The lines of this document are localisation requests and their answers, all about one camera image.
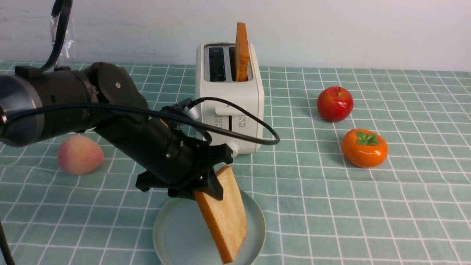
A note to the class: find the orange persimmon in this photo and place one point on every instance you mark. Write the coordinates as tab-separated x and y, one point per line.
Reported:
364	148

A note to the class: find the pink peach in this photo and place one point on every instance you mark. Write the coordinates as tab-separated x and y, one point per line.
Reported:
78	155

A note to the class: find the toast slice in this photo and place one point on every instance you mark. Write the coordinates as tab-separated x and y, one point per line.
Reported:
226	218
241	53

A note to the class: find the red apple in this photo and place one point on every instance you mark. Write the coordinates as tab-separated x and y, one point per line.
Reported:
335	104

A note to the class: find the light green round plate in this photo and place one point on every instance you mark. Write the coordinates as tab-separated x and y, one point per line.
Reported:
181	236

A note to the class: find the white two-slot toaster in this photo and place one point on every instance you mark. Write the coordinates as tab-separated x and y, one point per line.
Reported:
215	78

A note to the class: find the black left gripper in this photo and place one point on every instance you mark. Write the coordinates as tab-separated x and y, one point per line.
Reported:
183	164

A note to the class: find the green checkered tablecloth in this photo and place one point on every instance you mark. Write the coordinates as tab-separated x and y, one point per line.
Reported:
320	209

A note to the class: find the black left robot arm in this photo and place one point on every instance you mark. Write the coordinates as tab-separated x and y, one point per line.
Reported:
37	105

